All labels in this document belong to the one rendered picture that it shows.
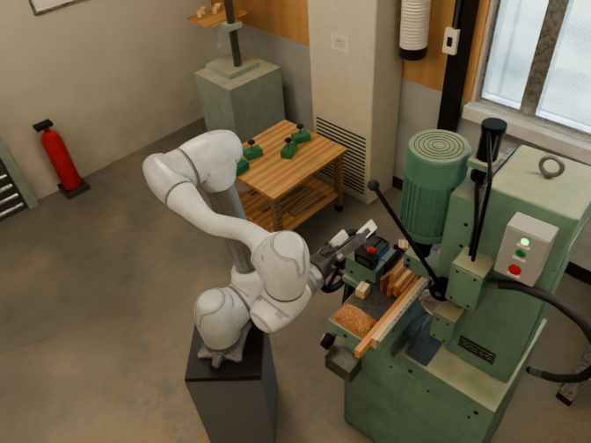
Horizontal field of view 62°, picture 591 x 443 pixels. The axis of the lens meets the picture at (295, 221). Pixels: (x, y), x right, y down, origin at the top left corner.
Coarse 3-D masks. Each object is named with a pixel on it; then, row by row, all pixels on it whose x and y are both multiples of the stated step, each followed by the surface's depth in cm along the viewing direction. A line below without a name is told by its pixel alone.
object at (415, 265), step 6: (408, 252) 166; (414, 252) 165; (432, 252) 165; (408, 258) 165; (414, 258) 164; (426, 258) 163; (432, 258) 163; (438, 258) 163; (408, 264) 167; (414, 264) 165; (420, 264) 163; (432, 264) 161; (414, 270) 167; (420, 270) 165; (426, 270) 163; (426, 276) 165
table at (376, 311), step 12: (348, 276) 186; (372, 288) 177; (348, 300) 174; (360, 300) 173; (372, 300) 173; (384, 300) 173; (396, 300) 172; (336, 312) 170; (372, 312) 169; (384, 312) 169; (336, 324) 166; (348, 336) 165; (396, 336) 165; (372, 348) 159; (384, 348) 160
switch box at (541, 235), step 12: (516, 216) 116; (528, 216) 116; (516, 228) 113; (528, 228) 113; (540, 228) 113; (552, 228) 112; (504, 240) 117; (516, 240) 115; (540, 240) 111; (552, 240) 111; (504, 252) 119; (528, 252) 115; (540, 252) 112; (504, 264) 121; (516, 264) 119; (528, 264) 117; (540, 264) 114; (528, 276) 119
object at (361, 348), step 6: (438, 252) 182; (408, 288) 171; (402, 294) 169; (402, 300) 167; (396, 306) 165; (390, 312) 164; (384, 318) 162; (378, 324) 160; (372, 330) 159; (366, 336) 157; (366, 342) 156; (360, 348) 154; (366, 348) 157; (354, 354) 156; (360, 354) 154
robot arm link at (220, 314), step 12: (216, 288) 181; (228, 288) 186; (204, 300) 178; (216, 300) 177; (228, 300) 178; (240, 300) 183; (204, 312) 175; (216, 312) 175; (228, 312) 177; (240, 312) 182; (204, 324) 177; (216, 324) 176; (228, 324) 179; (240, 324) 184; (204, 336) 182; (216, 336) 180; (228, 336) 182; (216, 348) 186
